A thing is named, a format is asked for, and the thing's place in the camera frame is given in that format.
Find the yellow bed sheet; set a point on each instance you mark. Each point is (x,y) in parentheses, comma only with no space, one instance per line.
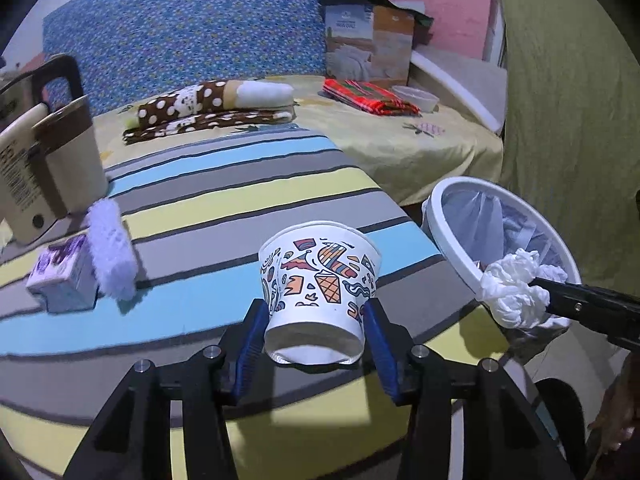
(400,150)

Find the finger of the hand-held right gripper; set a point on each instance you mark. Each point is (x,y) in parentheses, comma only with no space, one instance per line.
(585,310)
(590,291)

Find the white bowl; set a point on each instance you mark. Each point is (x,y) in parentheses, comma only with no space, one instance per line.
(417,100)

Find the beige electric kettle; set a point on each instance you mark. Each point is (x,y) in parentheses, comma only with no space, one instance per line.
(20,180)

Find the red plaid cloth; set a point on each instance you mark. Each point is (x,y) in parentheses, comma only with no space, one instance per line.
(370,97)

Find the white bed frame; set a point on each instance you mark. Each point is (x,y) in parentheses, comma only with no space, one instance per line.
(460,80)

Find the striped bed sheet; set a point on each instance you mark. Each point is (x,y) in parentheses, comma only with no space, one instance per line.
(225,195)

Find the purple white small carton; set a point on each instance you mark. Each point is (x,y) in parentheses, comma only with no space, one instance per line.
(60,275)

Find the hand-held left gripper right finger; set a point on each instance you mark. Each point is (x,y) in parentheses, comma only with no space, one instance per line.
(382,355)

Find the printed cardboard box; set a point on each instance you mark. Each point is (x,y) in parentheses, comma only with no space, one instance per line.
(360,50)

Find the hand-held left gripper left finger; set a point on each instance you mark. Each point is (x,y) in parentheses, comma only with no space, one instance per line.
(250,355)

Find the white trash bin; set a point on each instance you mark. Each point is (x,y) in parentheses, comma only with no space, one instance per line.
(452,245)

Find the green curtain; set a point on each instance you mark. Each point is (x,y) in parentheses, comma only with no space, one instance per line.
(565,85)

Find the beige brown mug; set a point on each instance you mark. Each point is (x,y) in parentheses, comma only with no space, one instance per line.
(75,160)

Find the patterned paper cup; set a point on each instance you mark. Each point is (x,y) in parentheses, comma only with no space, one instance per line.
(320,280)

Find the brown polka dot blanket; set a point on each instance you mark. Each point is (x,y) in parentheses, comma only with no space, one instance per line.
(170,110)

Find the white tissue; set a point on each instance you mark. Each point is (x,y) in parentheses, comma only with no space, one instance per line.
(510,290)

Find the person's right hand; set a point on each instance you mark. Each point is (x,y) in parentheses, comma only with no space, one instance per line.
(620,410)

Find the blue floral mattress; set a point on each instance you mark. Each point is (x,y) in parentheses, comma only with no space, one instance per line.
(200,20)

